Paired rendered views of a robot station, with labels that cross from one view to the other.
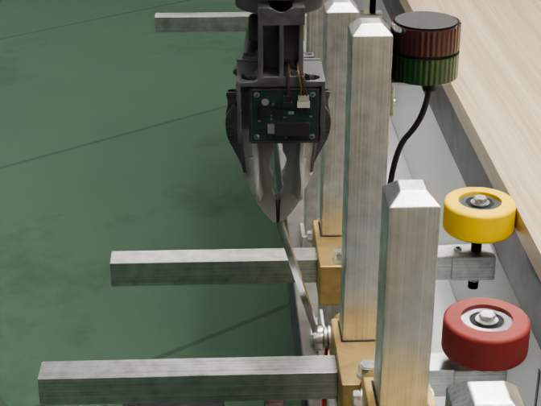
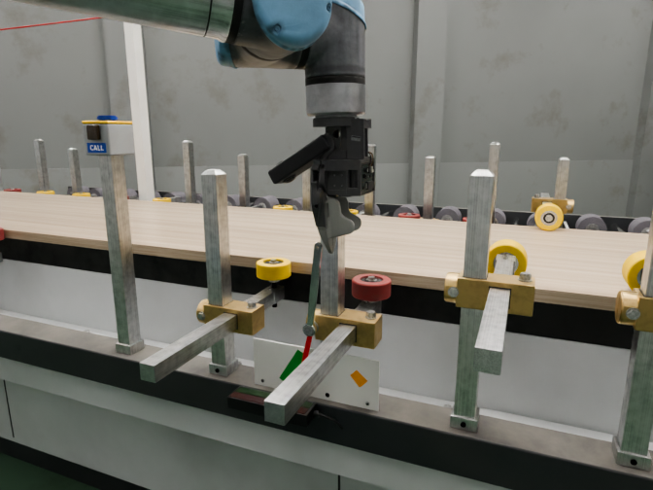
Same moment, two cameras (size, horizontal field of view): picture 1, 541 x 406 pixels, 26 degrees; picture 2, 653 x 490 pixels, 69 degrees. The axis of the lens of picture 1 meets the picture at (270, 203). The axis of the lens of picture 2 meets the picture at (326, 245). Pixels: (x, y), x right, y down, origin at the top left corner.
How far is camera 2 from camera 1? 97 cm
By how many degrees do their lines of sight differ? 62
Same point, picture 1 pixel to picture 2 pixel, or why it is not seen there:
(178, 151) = not seen: outside the picture
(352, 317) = (339, 301)
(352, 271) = (339, 275)
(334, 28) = (219, 183)
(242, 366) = (330, 344)
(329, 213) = (223, 291)
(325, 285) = (254, 322)
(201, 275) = (195, 349)
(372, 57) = not seen: hidden behind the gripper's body
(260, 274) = (218, 334)
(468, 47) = not seen: hidden behind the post
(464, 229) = (282, 273)
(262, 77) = (364, 157)
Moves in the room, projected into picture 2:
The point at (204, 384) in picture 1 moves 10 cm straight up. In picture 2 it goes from (329, 361) to (329, 299)
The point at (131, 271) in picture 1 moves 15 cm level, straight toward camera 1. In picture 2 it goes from (164, 365) to (250, 378)
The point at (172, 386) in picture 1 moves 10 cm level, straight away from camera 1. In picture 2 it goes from (322, 369) to (262, 360)
